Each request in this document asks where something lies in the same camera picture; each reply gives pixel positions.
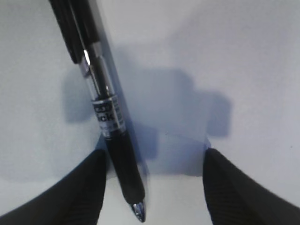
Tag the black pen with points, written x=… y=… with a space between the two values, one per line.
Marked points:
x=84 y=45

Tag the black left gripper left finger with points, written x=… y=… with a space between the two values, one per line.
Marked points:
x=77 y=199

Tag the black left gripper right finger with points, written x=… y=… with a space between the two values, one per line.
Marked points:
x=233 y=198

